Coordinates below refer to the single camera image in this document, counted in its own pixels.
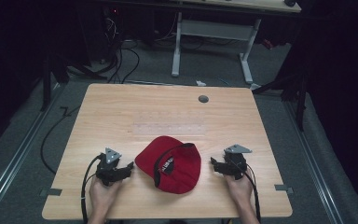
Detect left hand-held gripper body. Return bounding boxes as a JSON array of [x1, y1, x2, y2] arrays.
[[95, 147, 122, 187]]

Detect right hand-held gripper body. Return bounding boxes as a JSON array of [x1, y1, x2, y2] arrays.
[[223, 144, 253, 181]]

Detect red baseball cap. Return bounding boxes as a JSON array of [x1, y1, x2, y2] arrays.
[[134, 135, 202, 195]]

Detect person's left hand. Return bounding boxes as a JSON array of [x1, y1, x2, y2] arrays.
[[89, 177, 122, 217]]

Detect person's right hand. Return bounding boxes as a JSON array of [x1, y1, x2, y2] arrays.
[[225, 172, 255, 212]]

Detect grey tape piece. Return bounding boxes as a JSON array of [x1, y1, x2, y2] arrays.
[[274, 183, 295, 194], [39, 188, 63, 198]]

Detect clear tape strip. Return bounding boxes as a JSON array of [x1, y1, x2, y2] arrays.
[[132, 122, 207, 136]]

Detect black metal stand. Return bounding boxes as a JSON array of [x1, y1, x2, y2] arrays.
[[40, 52, 108, 112], [252, 66, 309, 132]]

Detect white-framed wooden desk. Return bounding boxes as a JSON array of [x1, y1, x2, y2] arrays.
[[171, 0, 302, 91]]

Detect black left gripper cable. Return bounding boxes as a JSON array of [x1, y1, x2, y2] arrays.
[[80, 154, 103, 224]]

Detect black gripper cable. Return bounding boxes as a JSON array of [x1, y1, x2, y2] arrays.
[[244, 166, 262, 224], [80, 154, 103, 224]]

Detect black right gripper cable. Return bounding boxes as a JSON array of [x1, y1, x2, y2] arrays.
[[244, 166, 262, 224]]

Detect black floor cable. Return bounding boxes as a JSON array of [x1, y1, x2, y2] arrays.
[[39, 105, 82, 175]]

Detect metal floor rail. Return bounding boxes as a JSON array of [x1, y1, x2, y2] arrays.
[[283, 101, 344, 224], [0, 83, 63, 223]]

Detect bundle of black cables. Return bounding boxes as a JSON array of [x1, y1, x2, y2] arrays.
[[101, 12, 142, 85]]

